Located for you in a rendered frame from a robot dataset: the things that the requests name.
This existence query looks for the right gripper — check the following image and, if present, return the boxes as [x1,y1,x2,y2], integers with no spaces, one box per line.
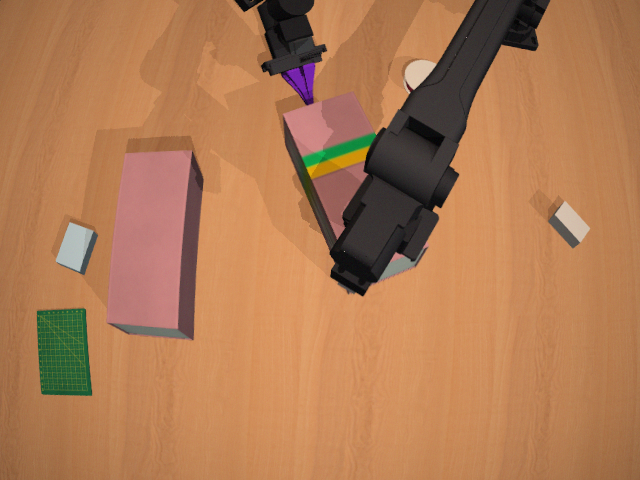
[261,44,327,106]

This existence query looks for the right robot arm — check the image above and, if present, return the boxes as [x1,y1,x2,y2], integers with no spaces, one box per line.
[235,0,315,59]

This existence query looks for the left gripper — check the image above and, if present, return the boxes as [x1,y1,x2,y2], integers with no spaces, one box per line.
[342,175,439,262]

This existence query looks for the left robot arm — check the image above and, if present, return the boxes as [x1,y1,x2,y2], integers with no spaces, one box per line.
[329,0,550,297]

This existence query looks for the green cutting mat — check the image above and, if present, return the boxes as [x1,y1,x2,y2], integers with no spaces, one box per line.
[37,309,92,396]

